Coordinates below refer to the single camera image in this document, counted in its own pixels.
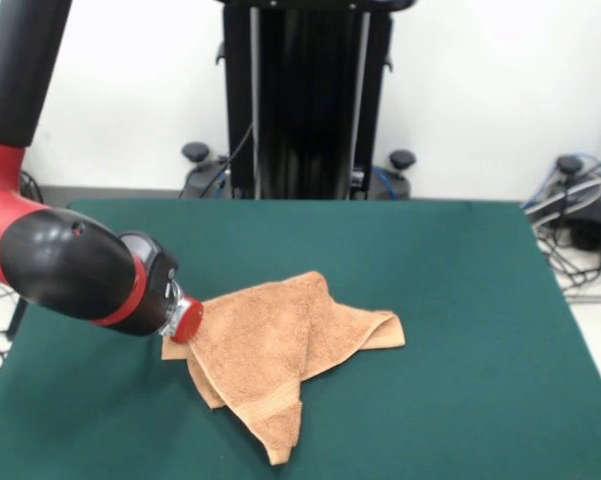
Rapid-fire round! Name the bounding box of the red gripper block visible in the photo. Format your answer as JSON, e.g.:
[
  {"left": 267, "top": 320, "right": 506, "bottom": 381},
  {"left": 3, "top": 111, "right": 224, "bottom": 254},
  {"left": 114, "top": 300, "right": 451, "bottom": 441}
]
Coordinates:
[{"left": 168, "top": 297, "right": 205, "bottom": 346}]

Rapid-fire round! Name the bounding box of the tan terry towel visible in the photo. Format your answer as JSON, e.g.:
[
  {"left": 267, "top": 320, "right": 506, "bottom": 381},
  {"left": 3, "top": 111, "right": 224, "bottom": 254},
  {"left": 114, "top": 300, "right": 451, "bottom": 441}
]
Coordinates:
[{"left": 160, "top": 271, "right": 407, "bottom": 467}]

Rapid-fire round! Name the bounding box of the dark green table cloth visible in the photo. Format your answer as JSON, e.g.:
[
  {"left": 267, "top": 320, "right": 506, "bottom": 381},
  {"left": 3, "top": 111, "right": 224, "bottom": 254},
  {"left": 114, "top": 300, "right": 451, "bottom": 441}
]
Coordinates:
[{"left": 0, "top": 198, "right": 601, "bottom": 480}]

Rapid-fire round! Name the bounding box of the grey floor stand base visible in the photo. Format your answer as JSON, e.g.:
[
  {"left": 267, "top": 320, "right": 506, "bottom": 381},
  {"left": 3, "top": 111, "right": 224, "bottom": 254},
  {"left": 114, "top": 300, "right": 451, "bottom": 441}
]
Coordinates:
[{"left": 524, "top": 153, "right": 601, "bottom": 252}]

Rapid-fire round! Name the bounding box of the black pedestal cable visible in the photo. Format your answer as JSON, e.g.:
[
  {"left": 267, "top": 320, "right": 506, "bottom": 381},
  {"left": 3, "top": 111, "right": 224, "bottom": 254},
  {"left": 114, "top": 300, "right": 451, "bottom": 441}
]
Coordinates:
[{"left": 198, "top": 122, "right": 257, "bottom": 200}]

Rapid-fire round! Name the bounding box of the black floor cable tangle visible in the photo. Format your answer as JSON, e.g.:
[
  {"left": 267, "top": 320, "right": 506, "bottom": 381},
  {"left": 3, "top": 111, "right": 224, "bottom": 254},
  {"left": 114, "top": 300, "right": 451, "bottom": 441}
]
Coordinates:
[
  {"left": 0, "top": 167, "right": 56, "bottom": 406},
  {"left": 533, "top": 232, "right": 601, "bottom": 307}
]

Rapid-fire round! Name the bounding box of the blue pedestal cable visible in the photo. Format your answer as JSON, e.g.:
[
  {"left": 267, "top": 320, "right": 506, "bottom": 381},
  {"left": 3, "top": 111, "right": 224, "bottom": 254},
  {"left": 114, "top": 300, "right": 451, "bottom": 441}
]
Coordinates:
[{"left": 371, "top": 166, "right": 407, "bottom": 200}]

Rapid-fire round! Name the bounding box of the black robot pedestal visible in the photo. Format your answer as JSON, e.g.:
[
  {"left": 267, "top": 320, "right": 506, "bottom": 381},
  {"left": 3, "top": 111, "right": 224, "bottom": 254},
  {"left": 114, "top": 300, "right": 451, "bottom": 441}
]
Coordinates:
[{"left": 179, "top": 0, "right": 417, "bottom": 202}]

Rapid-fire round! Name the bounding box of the blue floor cable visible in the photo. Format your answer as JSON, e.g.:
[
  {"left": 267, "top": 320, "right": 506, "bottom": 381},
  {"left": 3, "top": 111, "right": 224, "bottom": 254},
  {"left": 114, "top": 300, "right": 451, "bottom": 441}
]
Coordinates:
[{"left": 521, "top": 152, "right": 601, "bottom": 211}]

